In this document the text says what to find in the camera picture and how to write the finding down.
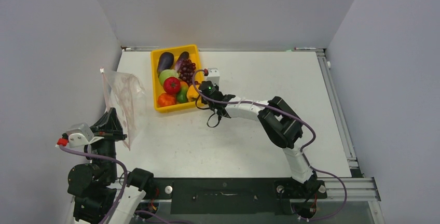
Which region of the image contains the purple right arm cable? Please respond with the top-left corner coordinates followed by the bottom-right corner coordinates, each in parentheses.
top-left (191, 69), bottom-right (348, 222)

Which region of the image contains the orange pumpkin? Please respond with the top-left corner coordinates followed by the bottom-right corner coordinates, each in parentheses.
top-left (157, 93), bottom-right (177, 107)

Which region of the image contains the clear zip top bag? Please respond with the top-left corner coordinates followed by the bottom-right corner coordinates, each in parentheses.
top-left (100, 67), bottom-right (147, 150)

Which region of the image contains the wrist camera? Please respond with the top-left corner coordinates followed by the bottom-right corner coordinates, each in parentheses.
top-left (56, 123), bottom-right (104, 148)
top-left (203, 67), bottom-right (220, 86)

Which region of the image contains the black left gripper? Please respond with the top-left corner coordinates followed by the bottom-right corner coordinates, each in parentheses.
top-left (89, 106), bottom-right (128, 182)

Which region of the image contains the dark red grape bunch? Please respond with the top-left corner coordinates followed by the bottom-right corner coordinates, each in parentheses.
top-left (178, 59), bottom-right (197, 85)

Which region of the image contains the yellow plastic tray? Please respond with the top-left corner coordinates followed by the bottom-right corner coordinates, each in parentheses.
top-left (150, 44), bottom-right (204, 113)

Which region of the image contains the green orange mango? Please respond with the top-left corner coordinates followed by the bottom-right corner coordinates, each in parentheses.
top-left (176, 81), bottom-right (189, 104)

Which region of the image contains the dark purple round eggplant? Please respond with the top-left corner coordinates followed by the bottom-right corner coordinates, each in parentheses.
top-left (157, 52), bottom-right (174, 75)

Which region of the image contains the marker pen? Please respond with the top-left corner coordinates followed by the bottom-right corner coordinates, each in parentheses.
top-left (294, 47), bottom-right (317, 51)

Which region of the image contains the yellow bell pepper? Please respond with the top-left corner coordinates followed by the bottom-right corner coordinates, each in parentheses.
top-left (186, 85), bottom-right (199, 102)

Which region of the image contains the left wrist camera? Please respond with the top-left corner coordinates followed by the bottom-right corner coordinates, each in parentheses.
top-left (56, 123), bottom-right (104, 148)

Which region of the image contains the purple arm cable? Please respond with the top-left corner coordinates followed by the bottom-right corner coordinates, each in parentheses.
top-left (58, 145), bottom-right (129, 224)
top-left (191, 69), bottom-right (348, 222)

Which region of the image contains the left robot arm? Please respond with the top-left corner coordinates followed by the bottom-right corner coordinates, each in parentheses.
top-left (57, 107), bottom-right (159, 223)

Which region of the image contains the slim purple eggplant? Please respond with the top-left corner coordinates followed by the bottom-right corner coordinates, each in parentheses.
top-left (174, 51), bottom-right (189, 71)

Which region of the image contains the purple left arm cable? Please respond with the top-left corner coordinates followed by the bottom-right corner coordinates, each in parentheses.
top-left (58, 145), bottom-right (129, 224)

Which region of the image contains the red tomato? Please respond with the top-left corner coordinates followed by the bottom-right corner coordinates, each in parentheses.
top-left (163, 77), bottom-right (181, 94)

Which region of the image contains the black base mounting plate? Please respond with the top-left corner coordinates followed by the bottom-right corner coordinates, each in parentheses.
top-left (143, 177), bottom-right (327, 215)

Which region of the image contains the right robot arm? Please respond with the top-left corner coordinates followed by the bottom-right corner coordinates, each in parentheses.
top-left (198, 81), bottom-right (317, 197)

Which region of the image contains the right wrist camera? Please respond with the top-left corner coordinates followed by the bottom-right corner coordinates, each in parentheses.
top-left (203, 67), bottom-right (220, 86)

